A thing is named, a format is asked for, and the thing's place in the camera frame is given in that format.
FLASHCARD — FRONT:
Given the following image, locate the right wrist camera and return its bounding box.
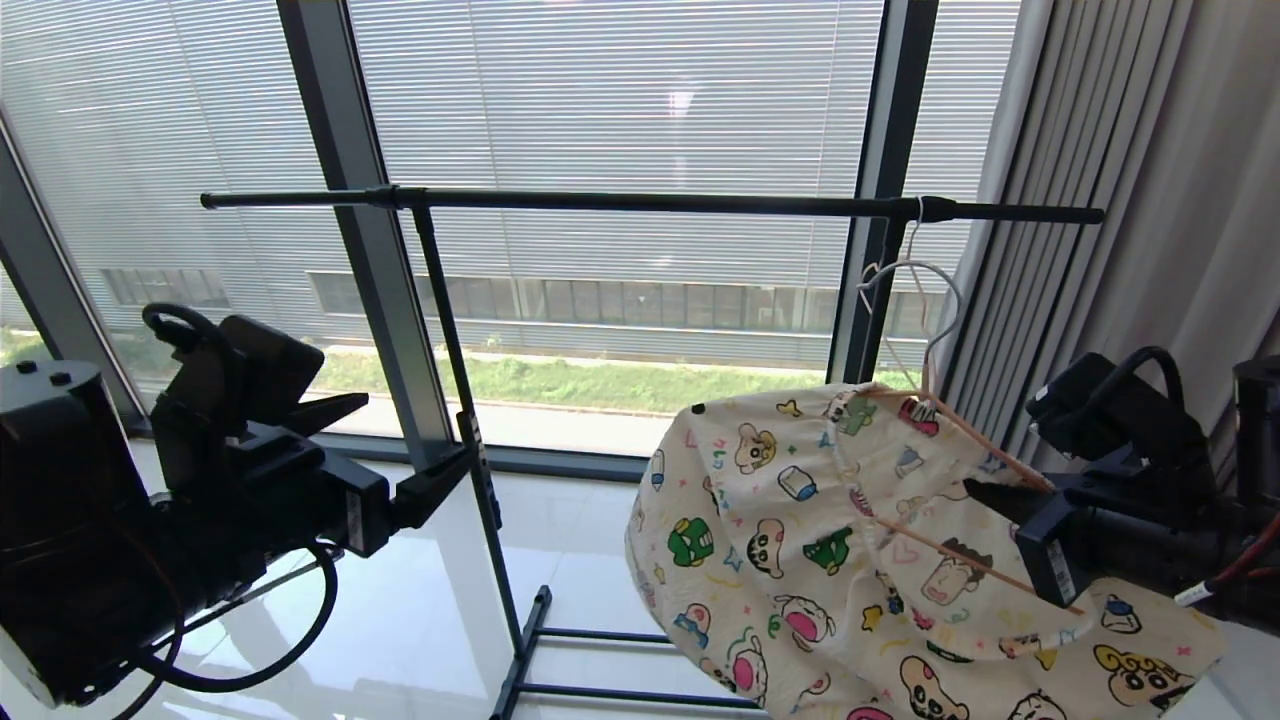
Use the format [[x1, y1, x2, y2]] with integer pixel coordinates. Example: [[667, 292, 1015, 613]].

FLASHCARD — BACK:
[[1027, 352, 1216, 491]]

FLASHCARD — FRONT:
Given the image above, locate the beige curtain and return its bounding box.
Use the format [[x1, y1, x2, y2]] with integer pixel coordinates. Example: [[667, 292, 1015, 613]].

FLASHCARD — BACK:
[[935, 0, 1280, 481]]

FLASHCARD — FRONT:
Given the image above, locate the black clothes rack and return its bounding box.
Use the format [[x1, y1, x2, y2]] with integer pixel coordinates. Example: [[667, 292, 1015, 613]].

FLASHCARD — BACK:
[[200, 185, 1104, 720]]

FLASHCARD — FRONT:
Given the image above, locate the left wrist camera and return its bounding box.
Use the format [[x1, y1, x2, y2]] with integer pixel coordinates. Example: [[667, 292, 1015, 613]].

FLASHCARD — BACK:
[[150, 315, 326, 471]]

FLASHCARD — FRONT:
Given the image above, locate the pink clothes hanger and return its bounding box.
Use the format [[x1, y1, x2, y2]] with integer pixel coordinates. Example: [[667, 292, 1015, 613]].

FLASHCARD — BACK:
[[860, 260, 1086, 613], [858, 222, 941, 396]]

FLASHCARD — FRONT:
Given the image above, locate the window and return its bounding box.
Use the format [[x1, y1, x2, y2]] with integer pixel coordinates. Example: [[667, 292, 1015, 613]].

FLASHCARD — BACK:
[[0, 0, 1021, 486]]

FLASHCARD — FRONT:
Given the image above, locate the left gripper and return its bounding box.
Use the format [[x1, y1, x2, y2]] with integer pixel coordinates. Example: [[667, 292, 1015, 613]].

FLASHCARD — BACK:
[[190, 393, 473, 601]]

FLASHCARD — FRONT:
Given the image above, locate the black cable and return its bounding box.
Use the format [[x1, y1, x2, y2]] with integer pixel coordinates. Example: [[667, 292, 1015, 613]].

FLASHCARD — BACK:
[[143, 303, 236, 373], [1085, 346, 1188, 413], [135, 545, 341, 693]]

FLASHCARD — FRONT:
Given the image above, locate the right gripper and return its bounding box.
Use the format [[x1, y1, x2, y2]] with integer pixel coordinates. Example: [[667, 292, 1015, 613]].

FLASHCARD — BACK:
[[1018, 480, 1236, 611]]

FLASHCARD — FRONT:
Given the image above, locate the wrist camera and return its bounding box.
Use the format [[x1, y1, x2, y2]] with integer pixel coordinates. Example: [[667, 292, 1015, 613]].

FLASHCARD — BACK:
[[150, 315, 326, 471], [1027, 352, 1216, 491]]

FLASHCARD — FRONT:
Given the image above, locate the cream printed garment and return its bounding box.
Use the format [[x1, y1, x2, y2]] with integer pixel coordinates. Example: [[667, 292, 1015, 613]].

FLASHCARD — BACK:
[[625, 385, 1229, 720]]

